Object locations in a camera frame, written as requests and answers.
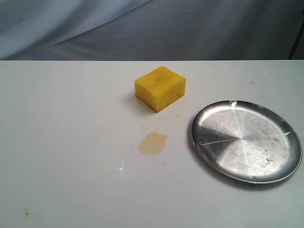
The round steel plate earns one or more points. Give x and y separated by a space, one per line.
246 142

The yellow sponge block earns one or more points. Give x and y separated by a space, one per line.
160 88

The grey backdrop cloth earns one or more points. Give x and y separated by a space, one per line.
148 30

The brown liquid spill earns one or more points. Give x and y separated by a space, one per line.
153 144

